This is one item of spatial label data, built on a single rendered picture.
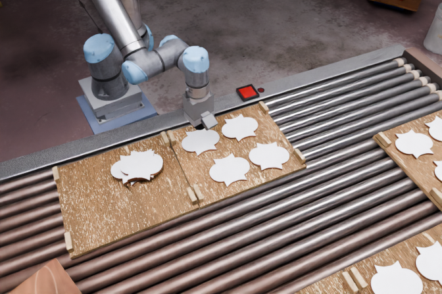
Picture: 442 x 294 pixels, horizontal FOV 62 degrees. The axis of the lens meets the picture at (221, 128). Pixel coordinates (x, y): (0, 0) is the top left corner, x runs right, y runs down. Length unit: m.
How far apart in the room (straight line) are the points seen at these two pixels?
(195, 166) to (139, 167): 0.19
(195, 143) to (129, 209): 0.34
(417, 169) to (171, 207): 0.87
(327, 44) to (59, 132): 2.39
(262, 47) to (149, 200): 2.43
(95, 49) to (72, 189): 0.51
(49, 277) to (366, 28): 3.48
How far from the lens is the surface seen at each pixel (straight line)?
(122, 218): 1.25
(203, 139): 1.38
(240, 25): 3.74
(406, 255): 1.28
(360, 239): 1.27
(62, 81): 3.32
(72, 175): 1.39
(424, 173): 1.49
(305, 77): 1.73
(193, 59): 1.09
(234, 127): 1.42
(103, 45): 1.46
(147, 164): 1.30
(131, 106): 1.61
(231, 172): 1.29
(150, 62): 1.14
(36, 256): 1.30
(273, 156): 1.35
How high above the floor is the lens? 2.00
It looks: 48 degrees down
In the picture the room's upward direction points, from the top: straight up
